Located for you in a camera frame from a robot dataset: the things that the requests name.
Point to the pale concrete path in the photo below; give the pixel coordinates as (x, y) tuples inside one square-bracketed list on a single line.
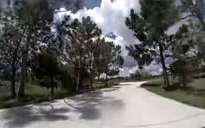
[(130, 106)]

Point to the row of pine trees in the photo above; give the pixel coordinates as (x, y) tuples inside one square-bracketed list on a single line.
[(46, 50)]

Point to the group of pine trees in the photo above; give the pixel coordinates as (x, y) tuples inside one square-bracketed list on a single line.
[(163, 40)]

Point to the grass verge with trees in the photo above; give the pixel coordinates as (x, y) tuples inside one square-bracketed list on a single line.
[(33, 90)]

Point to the grass lawn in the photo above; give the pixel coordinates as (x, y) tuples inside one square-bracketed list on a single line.
[(193, 94)]

